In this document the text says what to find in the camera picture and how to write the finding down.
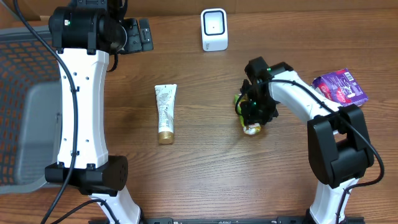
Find grey plastic basket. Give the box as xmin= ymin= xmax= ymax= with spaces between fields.
xmin=1 ymin=27 xmax=62 ymax=194

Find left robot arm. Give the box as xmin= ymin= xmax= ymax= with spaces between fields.
xmin=45 ymin=1 xmax=144 ymax=223

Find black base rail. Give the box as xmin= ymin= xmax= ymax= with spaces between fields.
xmin=88 ymin=216 xmax=366 ymax=224

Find white barcode scanner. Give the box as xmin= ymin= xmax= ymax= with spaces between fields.
xmin=200 ymin=8 xmax=228 ymax=52

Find white tube gold cap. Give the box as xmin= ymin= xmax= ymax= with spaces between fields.
xmin=155 ymin=84 xmax=177 ymax=144

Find green yellow drink pouch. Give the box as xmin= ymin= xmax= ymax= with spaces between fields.
xmin=238 ymin=95 xmax=261 ymax=135

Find purple pad package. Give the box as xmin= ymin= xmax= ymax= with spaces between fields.
xmin=312 ymin=68 xmax=369 ymax=106

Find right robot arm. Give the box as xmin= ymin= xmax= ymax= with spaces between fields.
xmin=235 ymin=57 xmax=376 ymax=223

